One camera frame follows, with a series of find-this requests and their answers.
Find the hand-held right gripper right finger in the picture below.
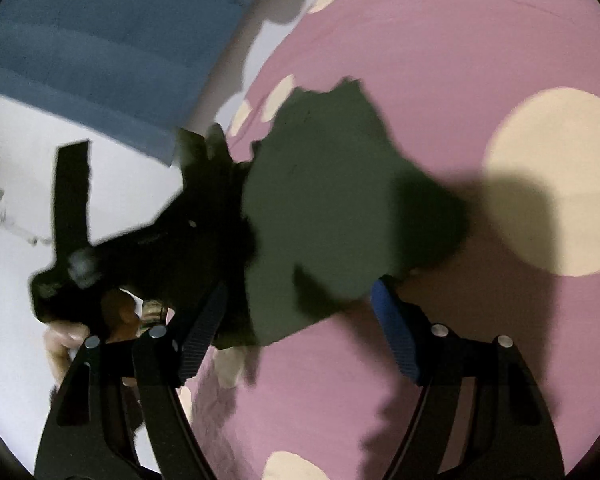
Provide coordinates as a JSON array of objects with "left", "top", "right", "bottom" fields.
[{"left": 369, "top": 276, "right": 567, "bottom": 480}]

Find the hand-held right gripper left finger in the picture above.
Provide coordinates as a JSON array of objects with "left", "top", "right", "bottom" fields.
[{"left": 34, "top": 281, "right": 230, "bottom": 480}]

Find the person's left hand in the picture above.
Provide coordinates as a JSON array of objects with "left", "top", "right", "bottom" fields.
[{"left": 44, "top": 290, "right": 148, "bottom": 386}]

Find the striped black and yellow pillow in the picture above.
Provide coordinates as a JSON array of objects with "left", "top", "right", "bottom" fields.
[{"left": 139, "top": 299, "right": 175, "bottom": 325}]

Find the thin wall cable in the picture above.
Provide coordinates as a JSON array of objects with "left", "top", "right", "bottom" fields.
[{"left": 0, "top": 152, "right": 51, "bottom": 248}]

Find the pink bedsheet with cream dots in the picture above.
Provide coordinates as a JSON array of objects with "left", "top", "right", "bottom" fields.
[{"left": 177, "top": 0, "right": 600, "bottom": 480}]

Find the olive green jacket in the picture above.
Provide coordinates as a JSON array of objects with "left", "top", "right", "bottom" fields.
[{"left": 215, "top": 76, "right": 473, "bottom": 351}]

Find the blue curtain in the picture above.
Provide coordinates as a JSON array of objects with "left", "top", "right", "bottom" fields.
[{"left": 0, "top": 0, "right": 286, "bottom": 168}]

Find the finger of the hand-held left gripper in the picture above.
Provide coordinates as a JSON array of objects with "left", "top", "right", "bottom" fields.
[
  {"left": 204, "top": 123, "right": 233, "bottom": 168},
  {"left": 176, "top": 127, "right": 206, "bottom": 173}
]

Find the black strap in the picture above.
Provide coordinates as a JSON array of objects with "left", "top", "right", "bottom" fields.
[{"left": 54, "top": 141, "right": 93, "bottom": 267}]

